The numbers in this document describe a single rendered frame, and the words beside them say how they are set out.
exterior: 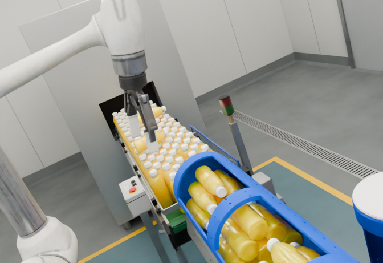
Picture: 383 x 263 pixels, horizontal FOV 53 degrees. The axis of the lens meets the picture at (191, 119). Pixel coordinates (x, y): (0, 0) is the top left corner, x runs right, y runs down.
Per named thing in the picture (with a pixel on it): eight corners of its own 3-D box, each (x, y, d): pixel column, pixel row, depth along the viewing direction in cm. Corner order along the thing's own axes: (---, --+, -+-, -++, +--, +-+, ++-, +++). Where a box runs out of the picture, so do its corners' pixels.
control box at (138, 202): (133, 217, 180) (124, 199, 177) (126, 199, 199) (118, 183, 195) (153, 207, 182) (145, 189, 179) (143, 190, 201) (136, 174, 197)
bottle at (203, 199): (185, 194, 161) (200, 214, 144) (191, 178, 160) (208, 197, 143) (199, 198, 164) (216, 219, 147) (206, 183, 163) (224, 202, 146)
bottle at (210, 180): (214, 170, 163) (232, 187, 146) (203, 184, 163) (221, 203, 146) (201, 162, 160) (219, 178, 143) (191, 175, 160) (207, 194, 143)
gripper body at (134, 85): (150, 72, 103) (155, 105, 106) (138, 67, 110) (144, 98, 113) (123, 79, 100) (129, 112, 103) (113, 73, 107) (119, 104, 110)
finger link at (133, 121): (127, 117, 115) (127, 116, 115) (132, 138, 117) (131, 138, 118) (137, 114, 116) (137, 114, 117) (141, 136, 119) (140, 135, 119)
